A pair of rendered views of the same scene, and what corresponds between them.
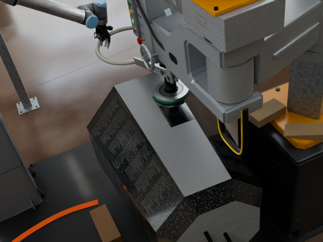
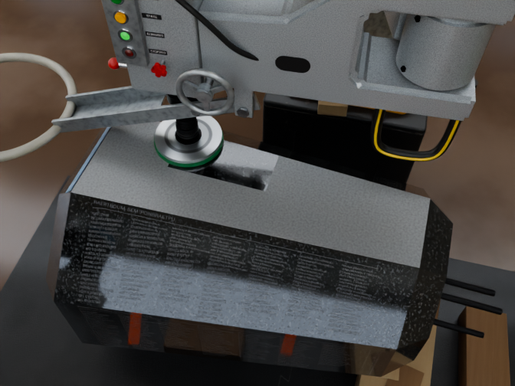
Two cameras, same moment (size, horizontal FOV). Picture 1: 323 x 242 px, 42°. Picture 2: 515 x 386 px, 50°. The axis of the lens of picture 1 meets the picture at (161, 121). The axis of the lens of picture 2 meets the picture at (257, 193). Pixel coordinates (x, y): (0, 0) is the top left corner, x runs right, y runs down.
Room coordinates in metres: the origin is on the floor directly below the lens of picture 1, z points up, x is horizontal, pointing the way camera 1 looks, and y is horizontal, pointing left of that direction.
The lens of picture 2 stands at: (1.26, 0.80, 2.19)
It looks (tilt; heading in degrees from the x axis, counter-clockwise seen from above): 54 degrees down; 301
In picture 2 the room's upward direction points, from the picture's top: straight up
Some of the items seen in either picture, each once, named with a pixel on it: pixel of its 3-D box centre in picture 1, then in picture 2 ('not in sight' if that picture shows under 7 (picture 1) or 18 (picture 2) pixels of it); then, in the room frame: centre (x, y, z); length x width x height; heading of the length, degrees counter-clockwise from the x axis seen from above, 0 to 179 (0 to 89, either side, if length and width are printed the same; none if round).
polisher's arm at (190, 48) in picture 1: (195, 54); (326, 36); (1.67, -0.21, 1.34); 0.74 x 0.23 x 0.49; 20
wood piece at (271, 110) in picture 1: (266, 112); (332, 90); (1.78, -0.59, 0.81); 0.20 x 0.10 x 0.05; 115
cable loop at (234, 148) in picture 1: (231, 124); (415, 121); (1.42, -0.31, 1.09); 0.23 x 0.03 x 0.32; 20
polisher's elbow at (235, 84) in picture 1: (229, 72); (444, 33); (1.43, -0.31, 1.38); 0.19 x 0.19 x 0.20
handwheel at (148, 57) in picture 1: (153, 55); (208, 83); (1.89, -0.02, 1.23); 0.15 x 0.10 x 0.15; 20
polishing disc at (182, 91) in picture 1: (171, 90); (188, 136); (2.05, -0.09, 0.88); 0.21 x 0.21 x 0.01
